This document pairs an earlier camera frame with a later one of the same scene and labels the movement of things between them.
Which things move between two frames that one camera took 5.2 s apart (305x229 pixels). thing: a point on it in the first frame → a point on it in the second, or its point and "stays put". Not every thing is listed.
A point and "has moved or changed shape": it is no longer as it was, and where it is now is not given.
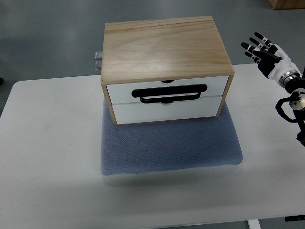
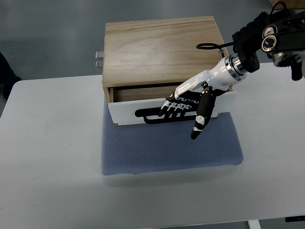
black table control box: (295, 218) stays put
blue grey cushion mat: (166, 146) stays put
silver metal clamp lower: (98, 65) stays put
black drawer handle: (169, 90) → (158, 115)
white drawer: (121, 93) has moved or changed shape
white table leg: (254, 223) stays put
